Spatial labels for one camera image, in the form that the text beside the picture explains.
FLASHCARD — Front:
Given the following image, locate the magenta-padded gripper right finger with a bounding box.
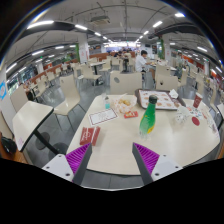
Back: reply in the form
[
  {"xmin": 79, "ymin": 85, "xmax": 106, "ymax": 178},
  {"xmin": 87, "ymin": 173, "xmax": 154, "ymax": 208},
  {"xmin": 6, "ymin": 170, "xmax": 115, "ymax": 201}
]
[{"xmin": 131, "ymin": 142, "xmax": 184, "ymax": 186}]

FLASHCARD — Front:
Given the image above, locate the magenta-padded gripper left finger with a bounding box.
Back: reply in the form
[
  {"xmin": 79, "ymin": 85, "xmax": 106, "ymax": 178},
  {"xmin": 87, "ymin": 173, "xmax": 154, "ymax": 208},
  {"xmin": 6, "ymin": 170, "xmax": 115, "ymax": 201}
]
[{"xmin": 41, "ymin": 142, "xmax": 94, "ymax": 186}]

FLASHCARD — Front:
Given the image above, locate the green plastic drink bottle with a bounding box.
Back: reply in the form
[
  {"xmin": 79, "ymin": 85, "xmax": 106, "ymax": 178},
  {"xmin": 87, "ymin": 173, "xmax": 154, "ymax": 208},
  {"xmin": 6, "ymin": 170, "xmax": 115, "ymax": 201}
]
[{"xmin": 139, "ymin": 94, "xmax": 158, "ymax": 139}]

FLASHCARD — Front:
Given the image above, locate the red napkin packet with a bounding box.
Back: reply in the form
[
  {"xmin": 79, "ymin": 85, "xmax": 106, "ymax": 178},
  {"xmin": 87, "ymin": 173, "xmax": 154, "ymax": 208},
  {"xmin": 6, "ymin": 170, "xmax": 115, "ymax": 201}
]
[{"xmin": 79, "ymin": 125, "xmax": 102, "ymax": 147}]

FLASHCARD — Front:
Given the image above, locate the white table with black leg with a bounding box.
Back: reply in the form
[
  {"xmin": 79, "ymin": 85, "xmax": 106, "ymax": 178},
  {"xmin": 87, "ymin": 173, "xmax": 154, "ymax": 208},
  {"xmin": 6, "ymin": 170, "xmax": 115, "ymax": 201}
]
[{"xmin": 12, "ymin": 100, "xmax": 61, "ymax": 156}]

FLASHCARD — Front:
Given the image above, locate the white black-dotted mug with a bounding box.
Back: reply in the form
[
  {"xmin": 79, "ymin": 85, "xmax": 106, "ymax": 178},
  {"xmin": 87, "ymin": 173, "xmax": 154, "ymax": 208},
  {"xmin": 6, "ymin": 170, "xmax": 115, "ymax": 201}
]
[{"xmin": 175, "ymin": 105, "xmax": 192, "ymax": 125}]

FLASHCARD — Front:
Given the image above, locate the flat round red coaster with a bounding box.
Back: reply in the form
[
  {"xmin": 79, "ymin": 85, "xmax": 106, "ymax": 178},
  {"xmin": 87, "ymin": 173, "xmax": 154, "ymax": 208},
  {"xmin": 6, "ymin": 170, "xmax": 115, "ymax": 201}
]
[{"xmin": 191, "ymin": 116, "xmax": 201, "ymax": 127}]

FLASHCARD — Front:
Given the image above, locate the black bag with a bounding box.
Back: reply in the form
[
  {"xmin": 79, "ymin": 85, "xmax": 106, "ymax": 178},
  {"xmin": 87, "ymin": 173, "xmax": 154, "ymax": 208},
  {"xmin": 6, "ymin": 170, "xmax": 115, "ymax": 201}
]
[{"xmin": 0, "ymin": 135, "xmax": 18, "ymax": 155}]

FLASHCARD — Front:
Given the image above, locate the small red sauce packet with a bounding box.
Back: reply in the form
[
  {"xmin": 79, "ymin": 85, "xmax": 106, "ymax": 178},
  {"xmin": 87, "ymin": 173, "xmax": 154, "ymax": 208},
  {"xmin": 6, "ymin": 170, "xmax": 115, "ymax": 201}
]
[{"xmin": 123, "ymin": 110, "xmax": 139, "ymax": 119}]

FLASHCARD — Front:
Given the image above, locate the white card with red border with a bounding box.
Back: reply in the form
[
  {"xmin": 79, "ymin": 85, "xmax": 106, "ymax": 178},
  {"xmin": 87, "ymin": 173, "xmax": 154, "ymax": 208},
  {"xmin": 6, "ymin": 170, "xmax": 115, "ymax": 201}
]
[{"xmin": 87, "ymin": 108, "xmax": 120, "ymax": 127}]

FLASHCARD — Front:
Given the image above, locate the colourful printed leaflet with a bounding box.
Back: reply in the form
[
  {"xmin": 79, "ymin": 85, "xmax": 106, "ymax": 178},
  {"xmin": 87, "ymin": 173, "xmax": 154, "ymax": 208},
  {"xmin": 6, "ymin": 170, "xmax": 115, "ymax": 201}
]
[{"xmin": 186, "ymin": 106, "xmax": 218, "ymax": 133}]

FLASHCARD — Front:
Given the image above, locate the printed paper tray liner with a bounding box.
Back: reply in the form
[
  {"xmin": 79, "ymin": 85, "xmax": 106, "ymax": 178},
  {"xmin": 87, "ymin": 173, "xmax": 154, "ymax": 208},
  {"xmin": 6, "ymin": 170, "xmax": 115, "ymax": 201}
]
[{"xmin": 138, "ymin": 89, "xmax": 183, "ymax": 109}]

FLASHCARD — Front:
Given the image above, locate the white paper napkin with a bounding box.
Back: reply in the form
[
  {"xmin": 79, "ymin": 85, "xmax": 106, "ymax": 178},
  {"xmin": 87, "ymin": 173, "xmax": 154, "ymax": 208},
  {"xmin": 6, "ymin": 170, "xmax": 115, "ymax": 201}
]
[{"xmin": 168, "ymin": 89, "xmax": 180, "ymax": 99}]

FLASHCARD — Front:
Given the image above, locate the red paper cup with lid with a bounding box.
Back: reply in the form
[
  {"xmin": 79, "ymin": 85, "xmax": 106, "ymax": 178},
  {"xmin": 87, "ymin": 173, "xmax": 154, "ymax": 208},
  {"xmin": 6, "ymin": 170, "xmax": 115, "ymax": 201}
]
[{"xmin": 192, "ymin": 92, "xmax": 204, "ymax": 109}]

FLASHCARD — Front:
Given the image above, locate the small clear sanitizer bottle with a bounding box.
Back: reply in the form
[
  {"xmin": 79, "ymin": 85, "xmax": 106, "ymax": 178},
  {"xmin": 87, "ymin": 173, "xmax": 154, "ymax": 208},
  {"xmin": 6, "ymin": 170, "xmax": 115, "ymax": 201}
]
[{"xmin": 103, "ymin": 94, "xmax": 112, "ymax": 110}]

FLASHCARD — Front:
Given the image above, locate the beige plastic chair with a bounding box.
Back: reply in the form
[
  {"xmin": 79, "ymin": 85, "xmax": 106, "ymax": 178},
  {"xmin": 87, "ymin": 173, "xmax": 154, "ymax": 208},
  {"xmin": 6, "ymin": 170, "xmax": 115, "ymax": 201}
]
[
  {"xmin": 109, "ymin": 71, "xmax": 143, "ymax": 96},
  {"xmin": 155, "ymin": 73, "xmax": 179, "ymax": 92},
  {"xmin": 53, "ymin": 74, "xmax": 86, "ymax": 131}
]

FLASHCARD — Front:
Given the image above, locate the group of beige chairs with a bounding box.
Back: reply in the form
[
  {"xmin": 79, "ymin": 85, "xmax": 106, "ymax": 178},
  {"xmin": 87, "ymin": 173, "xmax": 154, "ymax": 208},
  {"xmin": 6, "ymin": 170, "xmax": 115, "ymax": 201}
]
[{"xmin": 9, "ymin": 54, "xmax": 221, "ymax": 113}]

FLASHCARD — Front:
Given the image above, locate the person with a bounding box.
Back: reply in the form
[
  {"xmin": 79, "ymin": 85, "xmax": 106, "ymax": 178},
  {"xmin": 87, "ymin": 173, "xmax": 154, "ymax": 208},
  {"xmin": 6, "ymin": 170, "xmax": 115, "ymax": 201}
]
[{"xmin": 134, "ymin": 49, "xmax": 151, "ymax": 73}]

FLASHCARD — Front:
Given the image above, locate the group of ceiling lights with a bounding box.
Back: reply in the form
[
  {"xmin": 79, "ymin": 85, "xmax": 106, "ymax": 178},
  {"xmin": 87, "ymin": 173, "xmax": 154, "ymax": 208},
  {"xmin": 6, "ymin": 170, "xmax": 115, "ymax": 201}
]
[{"xmin": 4, "ymin": 11, "xmax": 223, "ymax": 74}]

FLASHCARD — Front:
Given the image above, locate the ceiling air conditioner unit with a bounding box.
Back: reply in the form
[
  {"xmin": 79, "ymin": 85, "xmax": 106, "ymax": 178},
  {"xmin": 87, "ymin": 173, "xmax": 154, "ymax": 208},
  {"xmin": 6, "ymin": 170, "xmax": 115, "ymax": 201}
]
[{"xmin": 89, "ymin": 14, "xmax": 112, "ymax": 26}]

